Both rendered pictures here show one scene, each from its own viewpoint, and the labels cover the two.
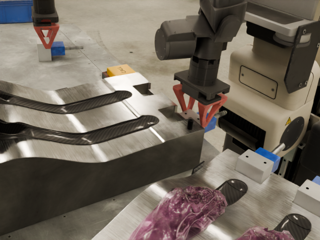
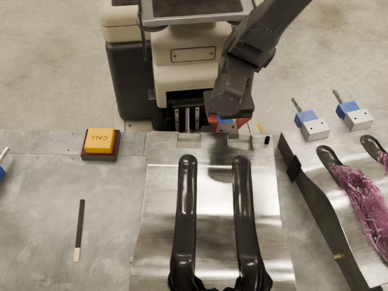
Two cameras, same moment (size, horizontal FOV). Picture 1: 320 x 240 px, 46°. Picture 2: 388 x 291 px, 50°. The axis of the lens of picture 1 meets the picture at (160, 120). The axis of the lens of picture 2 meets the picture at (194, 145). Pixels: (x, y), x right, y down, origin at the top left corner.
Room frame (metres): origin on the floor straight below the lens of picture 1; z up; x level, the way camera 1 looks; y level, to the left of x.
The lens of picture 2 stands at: (0.40, 0.48, 1.58)
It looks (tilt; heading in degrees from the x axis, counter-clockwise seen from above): 52 degrees down; 305
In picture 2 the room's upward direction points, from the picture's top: straight up
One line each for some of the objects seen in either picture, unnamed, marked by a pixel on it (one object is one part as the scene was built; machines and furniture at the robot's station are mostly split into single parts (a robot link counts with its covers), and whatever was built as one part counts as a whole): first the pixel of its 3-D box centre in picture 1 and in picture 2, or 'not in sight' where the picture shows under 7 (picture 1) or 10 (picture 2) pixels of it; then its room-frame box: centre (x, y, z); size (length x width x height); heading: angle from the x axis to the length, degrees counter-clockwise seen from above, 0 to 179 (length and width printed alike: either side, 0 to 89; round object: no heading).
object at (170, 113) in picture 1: (173, 121); (239, 146); (0.63, -0.03, 0.87); 0.05 x 0.05 x 0.04; 34
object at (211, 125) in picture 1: (205, 120); (222, 120); (0.71, -0.10, 0.83); 0.13 x 0.05 x 0.05; 132
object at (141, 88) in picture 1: (146, 96); (189, 145); (0.72, 0.03, 0.87); 0.05 x 0.05 x 0.04; 34
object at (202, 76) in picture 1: (203, 71); (229, 93); (0.69, -0.08, 0.95); 0.10 x 0.07 x 0.07; 43
